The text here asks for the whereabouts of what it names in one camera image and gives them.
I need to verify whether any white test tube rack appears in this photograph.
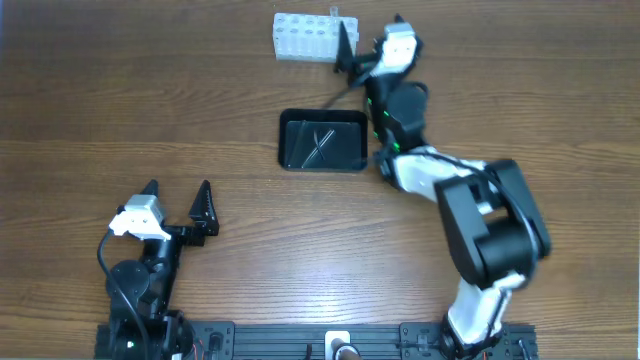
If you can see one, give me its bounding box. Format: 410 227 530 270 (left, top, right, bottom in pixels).
272 12 360 64

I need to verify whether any mounting rail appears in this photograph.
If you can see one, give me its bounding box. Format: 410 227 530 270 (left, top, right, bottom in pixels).
94 319 540 360

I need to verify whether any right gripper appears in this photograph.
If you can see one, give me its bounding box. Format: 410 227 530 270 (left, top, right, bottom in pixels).
333 13 407 85

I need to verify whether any black tray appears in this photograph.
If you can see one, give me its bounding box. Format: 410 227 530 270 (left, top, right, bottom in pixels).
277 108 370 174

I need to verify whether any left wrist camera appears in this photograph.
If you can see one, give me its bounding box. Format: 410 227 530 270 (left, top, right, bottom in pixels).
108 194 172 242

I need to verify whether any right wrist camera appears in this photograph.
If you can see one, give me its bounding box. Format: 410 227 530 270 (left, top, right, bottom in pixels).
370 22 419 78

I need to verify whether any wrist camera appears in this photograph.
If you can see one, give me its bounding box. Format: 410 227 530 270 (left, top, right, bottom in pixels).
108 194 172 242
370 22 419 78

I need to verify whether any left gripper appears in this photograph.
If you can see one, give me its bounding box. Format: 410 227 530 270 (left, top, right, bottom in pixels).
139 178 221 248

